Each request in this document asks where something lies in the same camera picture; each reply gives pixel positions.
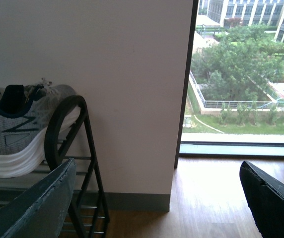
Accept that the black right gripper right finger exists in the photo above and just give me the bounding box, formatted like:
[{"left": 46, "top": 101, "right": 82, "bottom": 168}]
[{"left": 239, "top": 161, "right": 284, "bottom": 238}]

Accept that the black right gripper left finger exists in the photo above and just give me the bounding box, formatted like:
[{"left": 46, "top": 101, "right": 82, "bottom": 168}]
[{"left": 0, "top": 159, "right": 76, "bottom": 238}]

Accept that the grey knit sneaker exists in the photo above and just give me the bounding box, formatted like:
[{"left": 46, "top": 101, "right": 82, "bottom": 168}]
[{"left": 0, "top": 80, "right": 76, "bottom": 178}]

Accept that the black metal shoe rack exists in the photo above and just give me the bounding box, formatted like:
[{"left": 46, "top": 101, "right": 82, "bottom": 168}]
[{"left": 0, "top": 96, "right": 110, "bottom": 238}]

